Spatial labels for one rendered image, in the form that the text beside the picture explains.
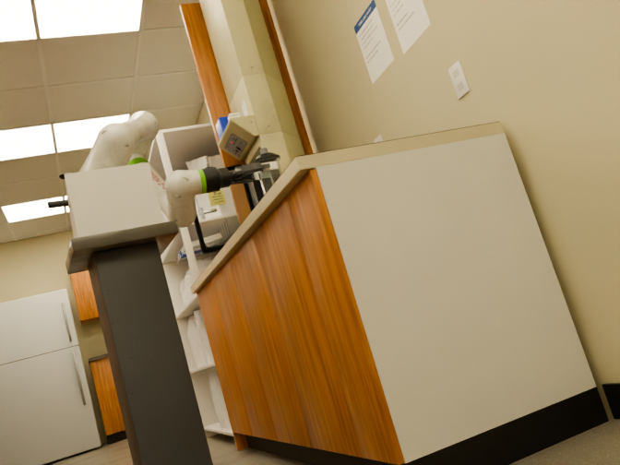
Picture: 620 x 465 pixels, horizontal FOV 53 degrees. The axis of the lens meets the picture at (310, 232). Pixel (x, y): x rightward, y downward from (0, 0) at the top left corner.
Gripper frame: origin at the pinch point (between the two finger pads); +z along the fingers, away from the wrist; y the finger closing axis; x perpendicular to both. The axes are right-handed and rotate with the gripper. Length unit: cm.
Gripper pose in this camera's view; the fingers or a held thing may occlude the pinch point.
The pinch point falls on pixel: (268, 170)
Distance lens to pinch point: 240.5
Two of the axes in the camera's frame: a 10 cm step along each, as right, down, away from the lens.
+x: 2.7, 9.5, -1.7
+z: 9.1, -1.9, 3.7
